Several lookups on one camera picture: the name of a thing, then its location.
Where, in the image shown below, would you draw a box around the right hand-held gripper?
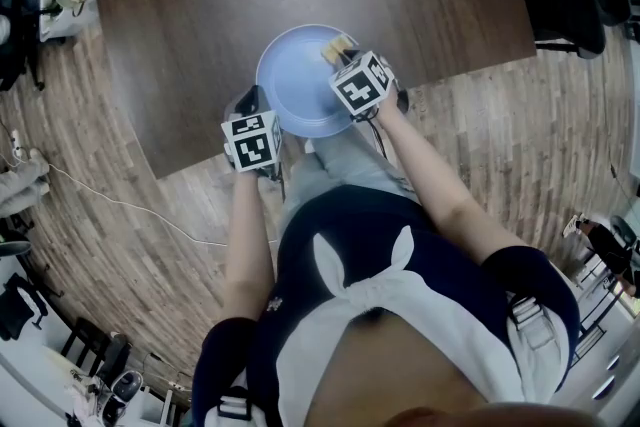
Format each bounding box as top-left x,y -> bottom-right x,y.
328,48 -> 410,117

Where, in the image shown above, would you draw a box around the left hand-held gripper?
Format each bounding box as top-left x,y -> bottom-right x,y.
220,84 -> 284,174

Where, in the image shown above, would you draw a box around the tan sponge piece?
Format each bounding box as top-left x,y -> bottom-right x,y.
321,34 -> 351,65

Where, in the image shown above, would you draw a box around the big blue plate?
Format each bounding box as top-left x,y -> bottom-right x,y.
255,23 -> 381,139

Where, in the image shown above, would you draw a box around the person's left forearm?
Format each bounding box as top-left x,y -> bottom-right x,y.
219,169 -> 277,322

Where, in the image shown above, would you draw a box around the person's right forearm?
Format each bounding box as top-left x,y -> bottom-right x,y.
374,102 -> 527,266

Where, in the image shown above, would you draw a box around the person's grey trousers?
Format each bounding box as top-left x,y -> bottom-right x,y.
282,124 -> 421,236

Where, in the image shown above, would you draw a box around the person's torso in navy top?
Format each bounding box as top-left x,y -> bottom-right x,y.
192,184 -> 581,427

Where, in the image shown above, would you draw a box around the black stool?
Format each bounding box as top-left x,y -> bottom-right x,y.
0,239 -> 32,259

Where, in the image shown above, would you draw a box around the black wooden chair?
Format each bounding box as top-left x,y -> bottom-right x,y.
62,317 -> 112,376

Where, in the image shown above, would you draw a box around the grey black handheld device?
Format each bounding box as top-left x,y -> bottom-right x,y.
97,367 -> 144,421

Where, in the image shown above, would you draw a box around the white desk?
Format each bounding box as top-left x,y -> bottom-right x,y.
0,309 -> 166,427

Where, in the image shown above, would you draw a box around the metal shelf rack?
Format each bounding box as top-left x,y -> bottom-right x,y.
569,254 -> 640,366

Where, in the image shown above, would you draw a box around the white floor cable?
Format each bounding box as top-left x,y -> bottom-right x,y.
9,159 -> 229,248

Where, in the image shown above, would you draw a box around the grey harness strap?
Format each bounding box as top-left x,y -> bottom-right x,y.
217,397 -> 254,422
507,294 -> 557,352

